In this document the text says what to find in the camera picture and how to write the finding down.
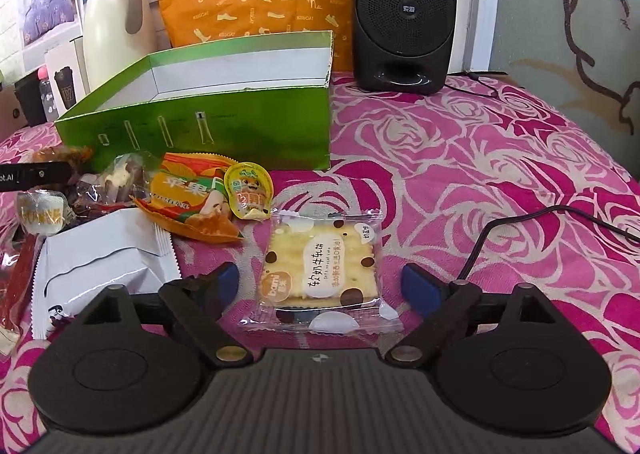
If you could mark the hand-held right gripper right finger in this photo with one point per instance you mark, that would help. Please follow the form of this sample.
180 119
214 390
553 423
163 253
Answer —
417 284

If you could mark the clear wrapped pale snack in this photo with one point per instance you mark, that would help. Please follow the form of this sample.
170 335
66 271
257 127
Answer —
42 214

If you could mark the pink-capped clear bottle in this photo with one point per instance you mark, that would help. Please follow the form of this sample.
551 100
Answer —
48 99

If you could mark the spotted clear cracker packet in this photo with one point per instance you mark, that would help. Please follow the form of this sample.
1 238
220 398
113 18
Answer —
320 259

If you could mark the brown cardboard box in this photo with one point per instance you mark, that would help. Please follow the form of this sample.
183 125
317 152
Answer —
10 109

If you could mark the white box with cup print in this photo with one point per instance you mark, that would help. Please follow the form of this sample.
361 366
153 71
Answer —
65 79

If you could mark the cream thermos jug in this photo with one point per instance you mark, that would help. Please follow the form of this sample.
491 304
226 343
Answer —
110 34

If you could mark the red stick snack packet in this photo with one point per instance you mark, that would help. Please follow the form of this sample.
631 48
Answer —
20 279

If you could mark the orange snack packet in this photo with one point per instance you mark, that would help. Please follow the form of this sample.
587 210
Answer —
175 189

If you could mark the dark red wrapped snack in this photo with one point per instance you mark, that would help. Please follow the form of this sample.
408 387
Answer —
95 206

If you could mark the clear brown-white candy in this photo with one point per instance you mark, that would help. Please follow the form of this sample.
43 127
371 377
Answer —
120 176

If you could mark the black speaker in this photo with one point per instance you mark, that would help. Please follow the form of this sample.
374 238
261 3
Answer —
405 9

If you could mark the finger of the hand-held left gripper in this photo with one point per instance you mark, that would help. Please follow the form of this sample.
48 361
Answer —
35 176

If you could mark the green cardboard box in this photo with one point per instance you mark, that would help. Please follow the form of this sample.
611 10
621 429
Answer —
250 134

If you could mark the yellow jelly cup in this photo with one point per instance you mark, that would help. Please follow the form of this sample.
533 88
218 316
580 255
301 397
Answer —
247 191

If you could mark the white foil snack packet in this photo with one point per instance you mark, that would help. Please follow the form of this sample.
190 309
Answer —
100 249

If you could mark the pink rose printed blanket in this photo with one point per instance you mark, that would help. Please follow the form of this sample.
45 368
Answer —
500 159

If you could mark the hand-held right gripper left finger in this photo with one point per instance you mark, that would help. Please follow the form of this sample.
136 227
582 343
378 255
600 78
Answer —
228 280

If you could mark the brown wrapped snack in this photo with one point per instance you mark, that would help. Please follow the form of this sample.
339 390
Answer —
60 155

